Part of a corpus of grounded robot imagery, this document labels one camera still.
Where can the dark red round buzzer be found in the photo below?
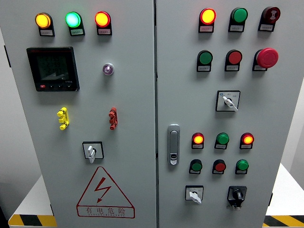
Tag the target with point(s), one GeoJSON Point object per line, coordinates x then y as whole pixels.
{"type": "Point", "coordinates": [272, 13]}

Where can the small red round lamp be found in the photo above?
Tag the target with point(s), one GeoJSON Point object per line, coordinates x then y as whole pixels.
{"type": "Point", "coordinates": [247, 139]}
{"type": "Point", "coordinates": [197, 139]}

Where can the large red round lamp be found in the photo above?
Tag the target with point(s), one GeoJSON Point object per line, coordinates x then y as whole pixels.
{"type": "Point", "coordinates": [102, 19]}
{"type": "Point", "coordinates": [207, 16]}

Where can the pale grey door with lock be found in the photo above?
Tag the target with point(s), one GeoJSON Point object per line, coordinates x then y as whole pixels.
{"type": "Point", "coordinates": [261, 118]}

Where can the bright lit green lamp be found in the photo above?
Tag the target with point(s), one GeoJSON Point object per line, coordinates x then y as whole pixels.
{"type": "Point", "coordinates": [73, 19]}

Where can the large green push button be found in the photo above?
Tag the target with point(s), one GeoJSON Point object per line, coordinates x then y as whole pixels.
{"type": "Point", "coordinates": [205, 57]}

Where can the black door hinge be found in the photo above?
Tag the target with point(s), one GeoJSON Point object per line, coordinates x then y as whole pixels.
{"type": "Point", "coordinates": [270, 199]}
{"type": "Point", "coordinates": [7, 55]}
{"type": "Point", "coordinates": [52, 209]}

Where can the white round lamp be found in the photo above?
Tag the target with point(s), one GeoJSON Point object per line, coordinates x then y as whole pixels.
{"type": "Point", "coordinates": [108, 69]}

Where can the silver door lock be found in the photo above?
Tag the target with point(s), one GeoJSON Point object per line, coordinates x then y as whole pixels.
{"type": "Point", "coordinates": [173, 142]}

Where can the red warning triangle sticker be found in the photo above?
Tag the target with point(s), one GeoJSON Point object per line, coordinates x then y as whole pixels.
{"type": "Point", "coordinates": [102, 189]}

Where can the small red push button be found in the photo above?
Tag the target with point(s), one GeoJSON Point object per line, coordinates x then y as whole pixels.
{"type": "Point", "coordinates": [220, 167]}

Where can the large yellow round lamp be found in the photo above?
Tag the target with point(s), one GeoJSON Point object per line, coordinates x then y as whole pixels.
{"type": "Point", "coordinates": [43, 20]}

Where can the large red push button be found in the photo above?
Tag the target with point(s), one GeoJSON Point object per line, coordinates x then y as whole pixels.
{"type": "Point", "coordinates": [234, 57]}

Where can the pale grey door with display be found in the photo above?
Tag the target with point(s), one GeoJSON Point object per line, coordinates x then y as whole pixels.
{"type": "Point", "coordinates": [133, 107]}

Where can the large red stop button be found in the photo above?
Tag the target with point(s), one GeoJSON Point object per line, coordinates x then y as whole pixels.
{"type": "Point", "coordinates": [267, 57]}

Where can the black display meter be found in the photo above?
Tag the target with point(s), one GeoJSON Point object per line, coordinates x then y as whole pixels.
{"type": "Point", "coordinates": [53, 69]}

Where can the large dark green lamp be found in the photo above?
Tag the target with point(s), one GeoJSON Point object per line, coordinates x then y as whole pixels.
{"type": "Point", "coordinates": [240, 15]}

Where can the small green round lamp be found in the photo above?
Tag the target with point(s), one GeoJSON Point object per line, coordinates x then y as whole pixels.
{"type": "Point", "coordinates": [242, 165]}
{"type": "Point", "coordinates": [222, 138]}

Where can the small label plate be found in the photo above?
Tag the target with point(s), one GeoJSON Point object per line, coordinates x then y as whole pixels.
{"type": "Point", "coordinates": [232, 68]}
{"type": "Point", "coordinates": [217, 172]}
{"type": "Point", "coordinates": [245, 146]}
{"type": "Point", "coordinates": [206, 28]}
{"type": "Point", "coordinates": [259, 67]}
{"type": "Point", "coordinates": [220, 146]}
{"type": "Point", "coordinates": [194, 171]}
{"type": "Point", "coordinates": [236, 28]}
{"type": "Point", "coordinates": [104, 31]}
{"type": "Point", "coordinates": [46, 32]}
{"type": "Point", "coordinates": [241, 171]}
{"type": "Point", "coordinates": [203, 68]}
{"type": "Point", "coordinates": [266, 27]}
{"type": "Point", "coordinates": [197, 146]}
{"type": "Point", "coordinates": [76, 31]}

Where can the small green push button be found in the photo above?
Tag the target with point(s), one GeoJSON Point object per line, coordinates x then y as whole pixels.
{"type": "Point", "coordinates": [196, 166]}

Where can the black yellow striped tape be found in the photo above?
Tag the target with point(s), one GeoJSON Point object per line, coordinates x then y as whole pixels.
{"type": "Point", "coordinates": [31, 221]}
{"type": "Point", "coordinates": [285, 221]}

